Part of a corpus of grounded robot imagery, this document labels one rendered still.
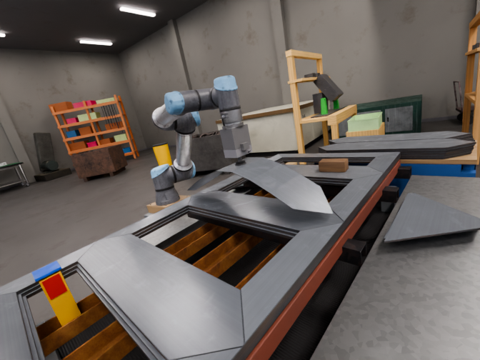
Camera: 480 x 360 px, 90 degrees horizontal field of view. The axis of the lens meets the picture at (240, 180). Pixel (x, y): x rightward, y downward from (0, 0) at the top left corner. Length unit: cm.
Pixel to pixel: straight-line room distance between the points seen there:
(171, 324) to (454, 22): 748
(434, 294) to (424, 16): 714
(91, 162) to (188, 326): 772
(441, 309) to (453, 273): 13
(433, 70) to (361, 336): 715
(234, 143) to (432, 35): 694
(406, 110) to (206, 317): 555
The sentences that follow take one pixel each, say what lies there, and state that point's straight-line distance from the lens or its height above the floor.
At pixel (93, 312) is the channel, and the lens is 95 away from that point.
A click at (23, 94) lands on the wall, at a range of 1265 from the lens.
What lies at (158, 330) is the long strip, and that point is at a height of 84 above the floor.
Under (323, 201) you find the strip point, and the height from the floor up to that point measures 89.
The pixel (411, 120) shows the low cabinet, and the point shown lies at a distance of 583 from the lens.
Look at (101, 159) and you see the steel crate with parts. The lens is 799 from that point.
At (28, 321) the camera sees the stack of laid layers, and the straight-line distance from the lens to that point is 83.
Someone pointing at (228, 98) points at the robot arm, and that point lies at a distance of 84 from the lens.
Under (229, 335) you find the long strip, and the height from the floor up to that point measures 84.
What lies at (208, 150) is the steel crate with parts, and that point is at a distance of 479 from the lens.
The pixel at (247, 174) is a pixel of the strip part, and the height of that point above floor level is 100.
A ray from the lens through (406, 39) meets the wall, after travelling 756.
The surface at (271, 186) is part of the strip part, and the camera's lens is 76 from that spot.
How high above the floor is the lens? 121
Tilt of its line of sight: 17 degrees down
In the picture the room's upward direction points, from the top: 11 degrees counter-clockwise
